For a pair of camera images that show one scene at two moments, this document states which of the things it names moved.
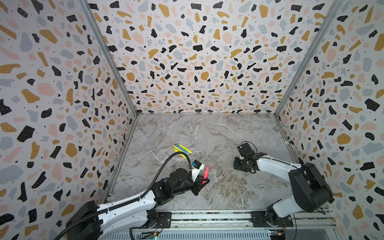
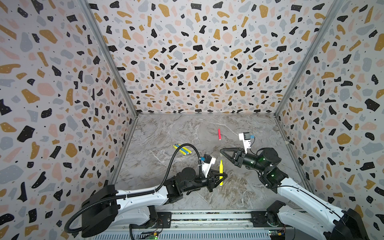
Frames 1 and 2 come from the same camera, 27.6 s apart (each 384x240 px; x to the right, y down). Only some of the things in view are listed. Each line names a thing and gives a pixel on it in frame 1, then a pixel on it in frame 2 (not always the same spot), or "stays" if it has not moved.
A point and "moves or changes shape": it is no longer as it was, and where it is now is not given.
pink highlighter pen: x=205 y=175 moves or changes shape
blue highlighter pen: x=182 y=149 stays
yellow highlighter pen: x=185 y=148 stays
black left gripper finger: x=204 y=184 → x=225 y=176
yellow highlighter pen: x=181 y=155 → x=221 y=171
